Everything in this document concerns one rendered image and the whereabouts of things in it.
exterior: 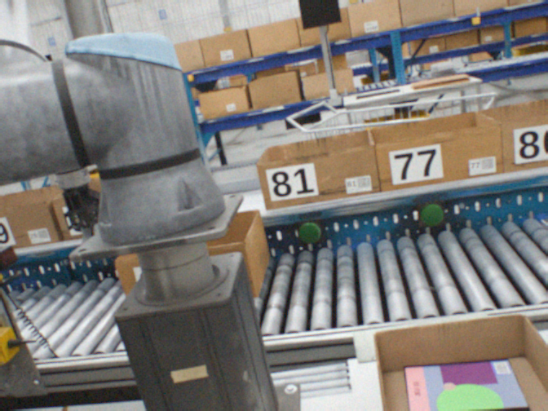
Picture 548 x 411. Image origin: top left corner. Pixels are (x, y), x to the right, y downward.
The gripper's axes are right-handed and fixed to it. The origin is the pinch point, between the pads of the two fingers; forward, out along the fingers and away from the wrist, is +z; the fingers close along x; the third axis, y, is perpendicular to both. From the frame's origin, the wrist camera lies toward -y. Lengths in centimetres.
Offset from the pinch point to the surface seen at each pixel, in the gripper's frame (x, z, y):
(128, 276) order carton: 10.2, 7.4, 7.7
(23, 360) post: -12.8, 16.8, 31.2
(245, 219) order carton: 40.9, 5.2, -20.6
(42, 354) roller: -12.6, 20.0, 23.9
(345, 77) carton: 91, -3, -454
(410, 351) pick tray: 83, 14, 49
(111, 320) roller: 1.2, 20.4, 8.7
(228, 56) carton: -40, -51, -482
